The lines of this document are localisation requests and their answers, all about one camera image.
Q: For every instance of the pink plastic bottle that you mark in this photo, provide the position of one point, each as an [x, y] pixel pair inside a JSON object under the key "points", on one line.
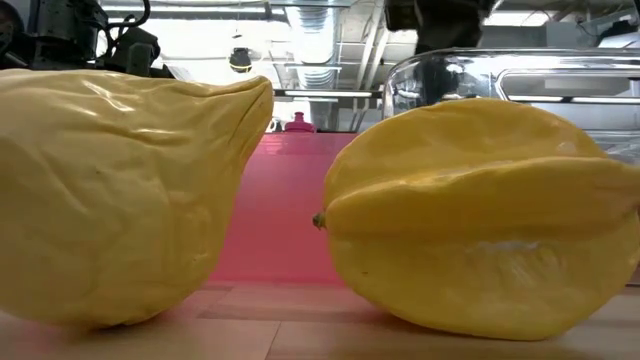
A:
{"points": [[299, 125]]}

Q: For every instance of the yellow wrinkled toy fruit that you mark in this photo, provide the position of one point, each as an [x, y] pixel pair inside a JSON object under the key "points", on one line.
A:
{"points": [[110, 200]]}

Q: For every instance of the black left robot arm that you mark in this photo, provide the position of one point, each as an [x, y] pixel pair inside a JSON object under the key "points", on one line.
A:
{"points": [[65, 30]]}

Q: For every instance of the clear glass bowl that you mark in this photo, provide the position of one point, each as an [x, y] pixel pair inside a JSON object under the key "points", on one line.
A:
{"points": [[450, 75]]}

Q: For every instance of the yellow toy starfruit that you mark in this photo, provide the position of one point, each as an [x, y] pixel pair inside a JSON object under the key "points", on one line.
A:
{"points": [[475, 225]]}

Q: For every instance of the black hanging dome fixture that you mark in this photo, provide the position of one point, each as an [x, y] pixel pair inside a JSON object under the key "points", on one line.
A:
{"points": [[240, 59]]}

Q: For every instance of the red translucent plastic tray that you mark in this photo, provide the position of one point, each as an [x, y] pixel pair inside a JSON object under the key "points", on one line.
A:
{"points": [[280, 210]]}

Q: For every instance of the silver ventilation duct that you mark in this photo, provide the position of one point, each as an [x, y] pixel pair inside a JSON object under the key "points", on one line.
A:
{"points": [[315, 30]]}

